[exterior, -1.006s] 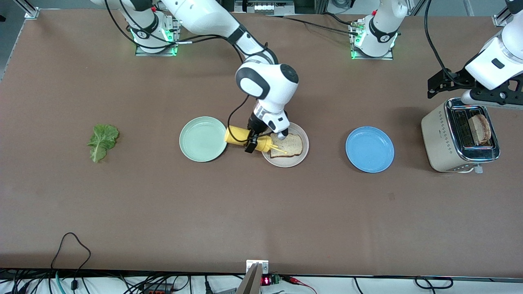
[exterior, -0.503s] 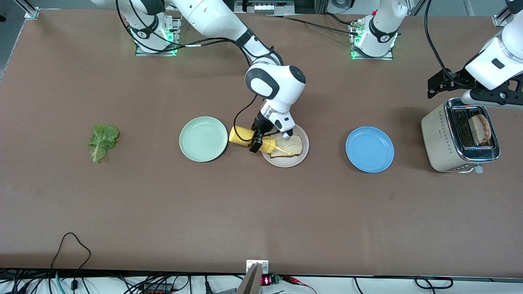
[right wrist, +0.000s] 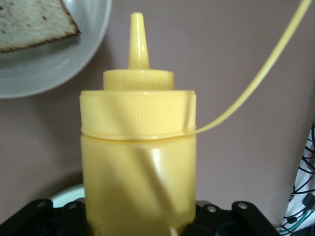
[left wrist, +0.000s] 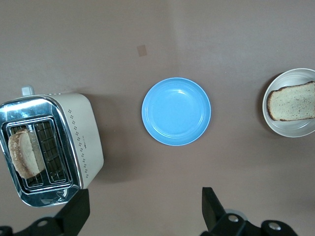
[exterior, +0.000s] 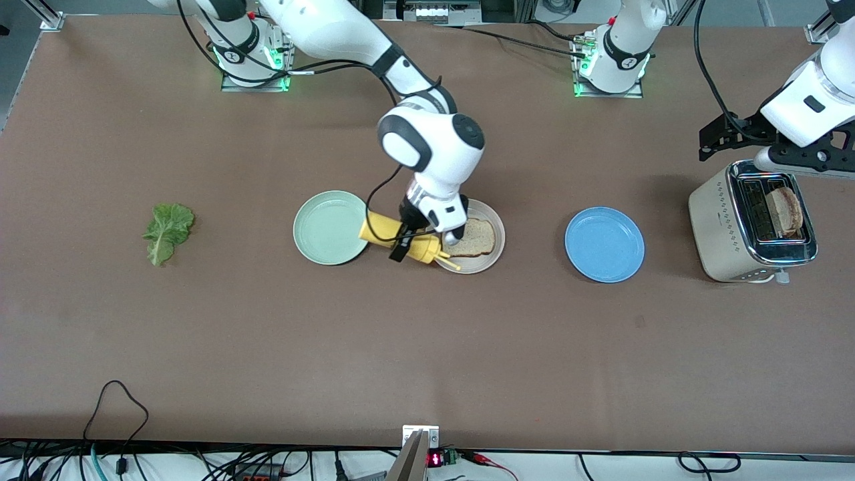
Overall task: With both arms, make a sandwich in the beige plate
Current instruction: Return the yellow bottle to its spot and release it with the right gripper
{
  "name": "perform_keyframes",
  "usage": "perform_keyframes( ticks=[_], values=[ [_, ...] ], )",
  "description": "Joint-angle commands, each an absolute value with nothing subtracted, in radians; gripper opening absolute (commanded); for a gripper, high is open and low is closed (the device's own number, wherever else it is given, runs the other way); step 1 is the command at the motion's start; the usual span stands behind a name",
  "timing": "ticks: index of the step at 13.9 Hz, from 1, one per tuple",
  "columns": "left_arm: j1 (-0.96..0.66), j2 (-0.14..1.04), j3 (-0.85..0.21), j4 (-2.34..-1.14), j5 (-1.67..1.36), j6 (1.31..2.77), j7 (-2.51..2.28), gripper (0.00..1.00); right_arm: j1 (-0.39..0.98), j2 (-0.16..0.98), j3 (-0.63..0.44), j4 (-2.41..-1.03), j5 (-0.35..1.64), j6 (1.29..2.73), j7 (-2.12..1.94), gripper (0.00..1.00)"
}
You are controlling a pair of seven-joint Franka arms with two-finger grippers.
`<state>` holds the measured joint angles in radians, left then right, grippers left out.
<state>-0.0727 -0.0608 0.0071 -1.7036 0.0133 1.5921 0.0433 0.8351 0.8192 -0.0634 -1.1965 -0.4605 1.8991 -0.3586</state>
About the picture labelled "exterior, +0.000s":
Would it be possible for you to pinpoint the lit control box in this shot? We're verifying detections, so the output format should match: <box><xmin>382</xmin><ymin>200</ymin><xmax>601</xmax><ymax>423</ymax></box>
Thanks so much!
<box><xmin>384</xmin><ymin>0</ymin><xmax>483</xmax><ymax>24</ymax></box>

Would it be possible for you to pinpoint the pale green plate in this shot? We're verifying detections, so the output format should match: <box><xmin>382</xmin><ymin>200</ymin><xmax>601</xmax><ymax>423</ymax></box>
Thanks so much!
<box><xmin>293</xmin><ymin>190</ymin><xmax>373</xmax><ymax>266</ymax></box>

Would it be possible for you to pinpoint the black cable on table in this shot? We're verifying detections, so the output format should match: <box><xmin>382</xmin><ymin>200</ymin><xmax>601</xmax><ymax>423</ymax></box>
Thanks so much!
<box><xmin>434</xmin><ymin>20</ymin><xmax>590</xmax><ymax>61</ymax></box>

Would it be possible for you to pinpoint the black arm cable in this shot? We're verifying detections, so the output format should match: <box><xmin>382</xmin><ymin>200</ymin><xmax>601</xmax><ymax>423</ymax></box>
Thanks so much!
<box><xmin>175</xmin><ymin>0</ymin><xmax>443</xmax><ymax>243</ymax></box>
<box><xmin>693</xmin><ymin>0</ymin><xmax>770</xmax><ymax>142</ymax></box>

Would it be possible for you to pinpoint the yellow squeeze bottle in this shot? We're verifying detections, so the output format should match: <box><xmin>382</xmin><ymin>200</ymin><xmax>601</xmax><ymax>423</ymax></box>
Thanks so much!
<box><xmin>359</xmin><ymin>210</ymin><xmax>462</xmax><ymax>272</ymax></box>

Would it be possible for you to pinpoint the thin black looped cable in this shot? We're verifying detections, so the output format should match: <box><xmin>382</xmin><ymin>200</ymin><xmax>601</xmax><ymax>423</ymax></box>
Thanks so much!
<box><xmin>83</xmin><ymin>380</ymin><xmax>150</xmax><ymax>442</ymax></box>

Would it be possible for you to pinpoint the brown bread slice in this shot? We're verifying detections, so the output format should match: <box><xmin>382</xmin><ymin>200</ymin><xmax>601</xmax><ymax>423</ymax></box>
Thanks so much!
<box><xmin>446</xmin><ymin>218</ymin><xmax>497</xmax><ymax>258</ymax></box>
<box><xmin>765</xmin><ymin>186</ymin><xmax>805</xmax><ymax>238</ymax></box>

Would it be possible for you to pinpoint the grey metal bar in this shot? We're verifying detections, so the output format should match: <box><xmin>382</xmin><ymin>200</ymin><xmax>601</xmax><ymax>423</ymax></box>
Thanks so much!
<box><xmin>386</xmin><ymin>431</ymin><xmax>428</xmax><ymax>481</ymax></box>

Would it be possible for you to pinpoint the blue plate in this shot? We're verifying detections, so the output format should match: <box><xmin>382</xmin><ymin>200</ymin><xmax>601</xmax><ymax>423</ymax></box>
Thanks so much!
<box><xmin>564</xmin><ymin>206</ymin><xmax>646</xmax><ymax>284</ymax></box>

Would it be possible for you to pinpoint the green lettuce leaf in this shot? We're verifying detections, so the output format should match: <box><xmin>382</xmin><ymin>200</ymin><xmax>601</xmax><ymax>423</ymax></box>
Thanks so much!
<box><xmin>142</xmin><ymin>203</ymin><xmax>196</xmax><ymax>267</ymax></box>

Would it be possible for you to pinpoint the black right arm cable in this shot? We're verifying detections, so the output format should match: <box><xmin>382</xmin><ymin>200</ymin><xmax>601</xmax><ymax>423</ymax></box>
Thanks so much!
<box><xmin>175</xmin><ymin>0</ymin><xmax>443</xmax><ymax>243</ymax></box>

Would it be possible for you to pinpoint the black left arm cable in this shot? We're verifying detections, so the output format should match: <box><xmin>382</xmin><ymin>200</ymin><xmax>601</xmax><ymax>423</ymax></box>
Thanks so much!
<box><xmin>693</xmin><ymin>0</ymin><xmax>770</xmax><ymax>142</ymax></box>

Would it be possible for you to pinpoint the black coiled cable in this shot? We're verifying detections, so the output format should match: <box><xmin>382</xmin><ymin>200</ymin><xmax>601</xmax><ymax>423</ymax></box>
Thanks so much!
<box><xmin>578</xmin><ymin>452</ymin><xmax>742</xmax><ymax>476</ymax></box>

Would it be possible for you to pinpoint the beige plate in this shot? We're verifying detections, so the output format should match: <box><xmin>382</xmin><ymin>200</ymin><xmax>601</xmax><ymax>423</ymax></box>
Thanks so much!
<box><xmin>431</xmin><ymin>198</ymin><xmax>506</xmax><ymax>275</ymax></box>

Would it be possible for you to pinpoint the beige chrome toaster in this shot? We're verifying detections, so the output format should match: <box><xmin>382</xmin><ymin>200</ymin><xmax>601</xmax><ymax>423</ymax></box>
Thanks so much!
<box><xmin>688</xmin><ymin>159</ymin><xmax>818</xmax><ymax>285</ymax></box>

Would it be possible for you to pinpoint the red clip cable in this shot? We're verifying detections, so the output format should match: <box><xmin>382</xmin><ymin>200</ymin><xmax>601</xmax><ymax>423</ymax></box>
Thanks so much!
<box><xmin>461</xmin><ymin>451</ymin><xmax>519</xmax><ymax>481</ymax></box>

